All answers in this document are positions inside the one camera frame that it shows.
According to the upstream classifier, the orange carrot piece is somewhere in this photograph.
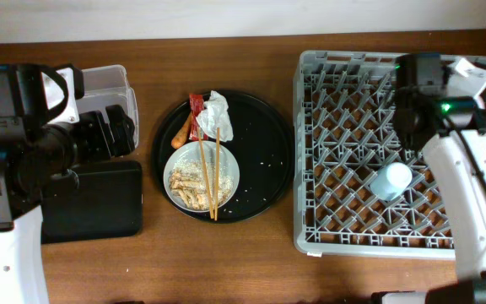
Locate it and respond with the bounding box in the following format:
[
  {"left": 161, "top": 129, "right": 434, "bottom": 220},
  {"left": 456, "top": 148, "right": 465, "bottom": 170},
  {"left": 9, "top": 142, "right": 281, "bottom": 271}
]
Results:
[{"left": 171, "top": 113, "right": 192, "bottom": 149}]

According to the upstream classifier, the crumpled white napkin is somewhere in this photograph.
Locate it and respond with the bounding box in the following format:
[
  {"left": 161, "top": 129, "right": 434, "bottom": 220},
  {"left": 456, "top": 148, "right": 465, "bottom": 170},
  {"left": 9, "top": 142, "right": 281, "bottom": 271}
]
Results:
[{"left": 197, "top": 90, "right": 234, "bottom": 142}]

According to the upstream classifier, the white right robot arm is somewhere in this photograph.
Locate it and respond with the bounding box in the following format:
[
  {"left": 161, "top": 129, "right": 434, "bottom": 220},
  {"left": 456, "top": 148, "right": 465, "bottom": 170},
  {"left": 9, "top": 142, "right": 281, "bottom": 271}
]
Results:
[{"left": 393, "top": 89, "right": 486, "bottom": 303}]

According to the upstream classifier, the light blue plastic cup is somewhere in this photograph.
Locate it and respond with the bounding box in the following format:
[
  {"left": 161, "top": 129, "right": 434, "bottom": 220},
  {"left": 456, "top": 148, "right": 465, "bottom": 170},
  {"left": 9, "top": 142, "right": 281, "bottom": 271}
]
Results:
[{"left": 370, "top": 162, "right": 413, "bottom": 201}]

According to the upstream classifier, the black rectangular bin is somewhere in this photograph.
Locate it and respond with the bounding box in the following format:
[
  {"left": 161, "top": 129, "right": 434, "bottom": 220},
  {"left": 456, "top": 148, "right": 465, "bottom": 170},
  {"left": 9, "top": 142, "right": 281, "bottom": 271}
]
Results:
[{"left": 41, "top": 160, "right": 143, "bottom": 244}]

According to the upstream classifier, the red snack wrapper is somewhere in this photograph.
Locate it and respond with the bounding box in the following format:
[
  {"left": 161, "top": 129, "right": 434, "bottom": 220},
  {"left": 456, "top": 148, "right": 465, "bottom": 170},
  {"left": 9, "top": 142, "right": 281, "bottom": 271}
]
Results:
[{"left": 189, "top": 94, "right": 208, "bottom": 141}]

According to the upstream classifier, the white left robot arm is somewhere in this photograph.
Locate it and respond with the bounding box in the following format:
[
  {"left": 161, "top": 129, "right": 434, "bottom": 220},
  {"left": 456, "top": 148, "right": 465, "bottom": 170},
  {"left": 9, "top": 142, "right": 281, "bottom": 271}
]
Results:
[{"left": 0, "top": 105, "right": 137, "bottom": 303}]

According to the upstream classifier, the grey dishwasher rack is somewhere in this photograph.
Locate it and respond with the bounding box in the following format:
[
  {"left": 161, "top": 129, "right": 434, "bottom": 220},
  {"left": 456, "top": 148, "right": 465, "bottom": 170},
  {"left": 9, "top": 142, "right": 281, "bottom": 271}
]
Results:
[{"left": 293, "top": 51, "right": 455, "bottom": 260}]

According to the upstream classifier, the clear plastic bin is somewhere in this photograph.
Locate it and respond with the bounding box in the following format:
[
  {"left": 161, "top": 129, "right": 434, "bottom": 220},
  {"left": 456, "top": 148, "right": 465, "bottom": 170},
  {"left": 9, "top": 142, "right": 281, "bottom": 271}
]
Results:
[{"left": 76, "top": 64, "right": 139, "bottom": 148}]

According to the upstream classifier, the grey plate with food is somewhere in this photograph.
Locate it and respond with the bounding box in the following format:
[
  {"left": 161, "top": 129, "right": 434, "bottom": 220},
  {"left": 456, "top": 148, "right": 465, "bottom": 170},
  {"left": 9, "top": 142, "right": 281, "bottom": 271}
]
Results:
[{"left": 162, "top": 141, "right": 240, "bottom": 214}]

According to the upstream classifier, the round black tray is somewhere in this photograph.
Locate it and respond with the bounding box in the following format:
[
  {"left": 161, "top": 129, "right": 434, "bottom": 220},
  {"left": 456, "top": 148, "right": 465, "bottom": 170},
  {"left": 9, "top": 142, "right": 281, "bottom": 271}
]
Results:
[{"left": 150, "top": 89, "right": 294, "bottom": 225}]

